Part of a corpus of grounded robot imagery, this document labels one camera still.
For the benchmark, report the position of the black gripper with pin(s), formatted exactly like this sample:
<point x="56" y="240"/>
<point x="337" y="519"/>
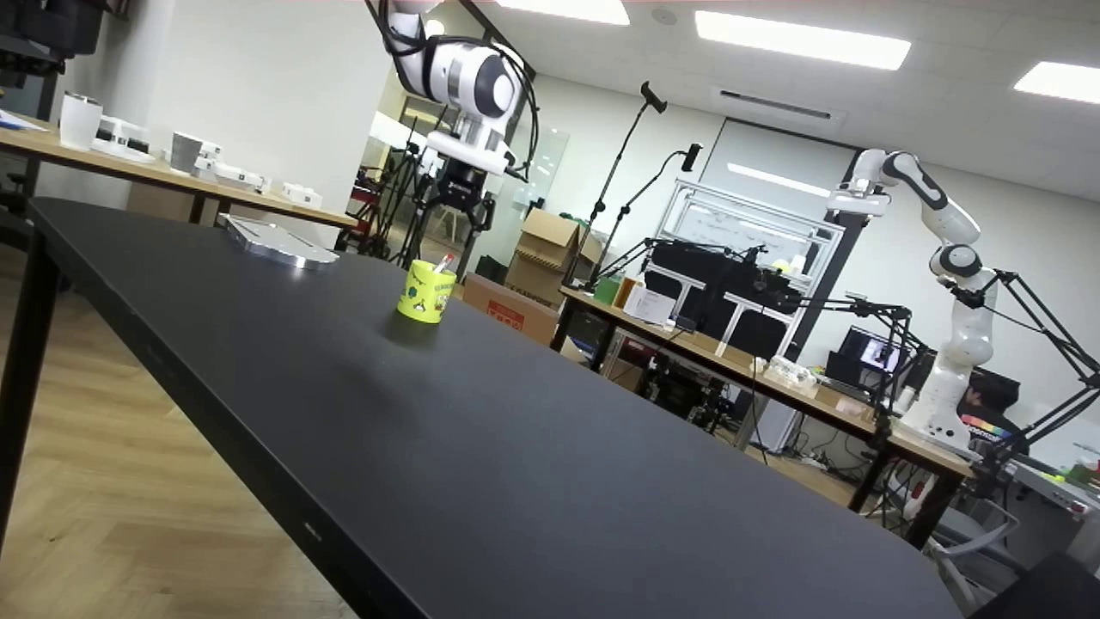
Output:
<point x="460" y="194"/>

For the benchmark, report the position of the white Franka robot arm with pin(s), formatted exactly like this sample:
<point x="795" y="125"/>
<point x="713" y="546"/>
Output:
<point x="467" y="74"/>

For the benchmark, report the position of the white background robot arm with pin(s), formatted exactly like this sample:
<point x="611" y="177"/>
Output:
<point x="955" y="262"/>

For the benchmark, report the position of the yellow-green printed mug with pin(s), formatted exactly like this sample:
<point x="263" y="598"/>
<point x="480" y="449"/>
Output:
<point x="425" y="297"/>

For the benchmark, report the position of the cardboard box with red label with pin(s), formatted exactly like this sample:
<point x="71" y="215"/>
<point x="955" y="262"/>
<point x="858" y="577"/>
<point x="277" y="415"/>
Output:
<point x="509" y="308"/>

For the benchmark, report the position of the closed brown cardboard box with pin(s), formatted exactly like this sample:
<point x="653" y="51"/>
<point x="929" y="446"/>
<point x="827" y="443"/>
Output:
<point x="535" y="279"/>

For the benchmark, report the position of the aluminium mounting plate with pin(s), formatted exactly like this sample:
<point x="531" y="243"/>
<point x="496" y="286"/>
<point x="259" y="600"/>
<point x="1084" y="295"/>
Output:
<point x="277" y="243"/>

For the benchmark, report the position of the black microphone boom stand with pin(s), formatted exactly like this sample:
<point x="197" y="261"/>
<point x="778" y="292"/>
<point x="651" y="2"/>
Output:
<point x="622" y="161"/>

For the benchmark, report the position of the rectangular ceiling light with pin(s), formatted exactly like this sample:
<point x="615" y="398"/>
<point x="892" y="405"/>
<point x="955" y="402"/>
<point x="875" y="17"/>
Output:
<point x="569" y="9"/>
<point x="1060" y="85"/>
<point x="801" y="38"/>

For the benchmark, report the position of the black screen under rack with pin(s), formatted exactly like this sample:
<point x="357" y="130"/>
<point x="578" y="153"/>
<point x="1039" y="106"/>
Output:
<point x="716" y="279"/>

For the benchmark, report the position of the wooden side desk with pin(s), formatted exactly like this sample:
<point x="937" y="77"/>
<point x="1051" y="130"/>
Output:
<point x="173" y="182"/>

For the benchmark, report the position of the long wooden desk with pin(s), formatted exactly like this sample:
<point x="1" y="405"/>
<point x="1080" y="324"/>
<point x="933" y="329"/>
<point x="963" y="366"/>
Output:
<point x="745" y="370"/>

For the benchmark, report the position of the white device on desk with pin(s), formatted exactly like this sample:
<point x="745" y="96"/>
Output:
<point x="122" y="139"/>

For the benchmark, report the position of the ceiling air vent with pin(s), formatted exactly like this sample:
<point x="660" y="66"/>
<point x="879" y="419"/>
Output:
<point x="778" y="106"/>

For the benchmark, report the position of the tall white container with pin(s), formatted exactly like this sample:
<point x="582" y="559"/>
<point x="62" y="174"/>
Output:
<point x="79" y="123"/>

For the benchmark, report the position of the small black lit monitor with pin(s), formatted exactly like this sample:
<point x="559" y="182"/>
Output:
<point x="879" y="360"/>

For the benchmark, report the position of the black equipment on stand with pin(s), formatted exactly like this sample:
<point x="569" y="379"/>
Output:
<point x="46" y="23"/>

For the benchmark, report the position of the white metal frame rack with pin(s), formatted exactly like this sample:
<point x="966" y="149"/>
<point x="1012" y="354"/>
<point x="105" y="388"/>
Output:
<point x="745" y="218"/>

